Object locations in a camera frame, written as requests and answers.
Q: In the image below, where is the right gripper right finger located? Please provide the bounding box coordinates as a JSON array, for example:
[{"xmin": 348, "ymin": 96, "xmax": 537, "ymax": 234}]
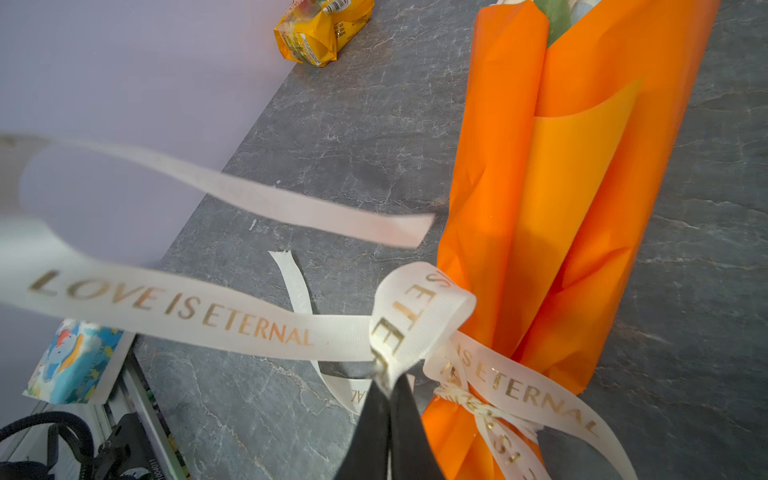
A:
[{"xmin": 390, "ymin": 375, "xmax": 445, "ymax": 480}]

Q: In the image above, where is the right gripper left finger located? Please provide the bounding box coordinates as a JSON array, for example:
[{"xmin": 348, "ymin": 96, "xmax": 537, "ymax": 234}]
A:
[{"xmin": 335, "ymin": 382, "xmax": 390, "ymax": 480}]

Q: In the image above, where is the cream printed ribbon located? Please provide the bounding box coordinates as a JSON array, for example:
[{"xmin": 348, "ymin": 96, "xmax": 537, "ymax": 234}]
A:
[{"xmin": 1, "ymin": 134, "xmax": 636, "ymax": 479}]

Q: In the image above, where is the orange wrapping paper sheet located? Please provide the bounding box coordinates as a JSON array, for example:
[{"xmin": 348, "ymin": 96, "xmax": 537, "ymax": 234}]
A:
[{"xmin": 423, "ymin": 1, "xmax": 718, "ymax": 479}]

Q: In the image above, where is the white fake rose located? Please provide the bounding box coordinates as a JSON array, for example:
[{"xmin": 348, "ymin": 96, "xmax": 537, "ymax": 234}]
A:
[{"xmin": 534, "ymin": 0, "xmax": 600, "ymax": 46}]

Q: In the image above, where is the colourful tissue pack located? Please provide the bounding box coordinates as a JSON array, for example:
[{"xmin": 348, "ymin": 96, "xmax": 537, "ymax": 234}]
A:
[{"xmin": 23, "ymin": 319, "xmax": 135, "ymax": 405}]

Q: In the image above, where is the yellow snack bag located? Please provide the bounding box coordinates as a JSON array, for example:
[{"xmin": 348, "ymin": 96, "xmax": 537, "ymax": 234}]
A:
[{"xmin": 274, "ymin": 0, "xmax": 375, "ymax": 68}]

